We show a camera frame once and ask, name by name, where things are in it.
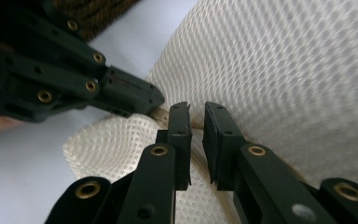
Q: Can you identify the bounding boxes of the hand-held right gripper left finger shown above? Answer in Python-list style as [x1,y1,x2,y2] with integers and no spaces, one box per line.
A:
[117,101,193,224]

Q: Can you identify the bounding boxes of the brown wicker basket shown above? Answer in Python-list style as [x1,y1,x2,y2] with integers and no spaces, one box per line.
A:
[51,0,142,43]

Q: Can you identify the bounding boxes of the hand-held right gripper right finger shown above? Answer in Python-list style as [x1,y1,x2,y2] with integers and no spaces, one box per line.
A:
[202,101,337,224]

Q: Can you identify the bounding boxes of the cream mesh laundry bag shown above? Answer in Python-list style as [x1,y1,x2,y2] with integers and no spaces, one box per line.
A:
[62,0,358,224]

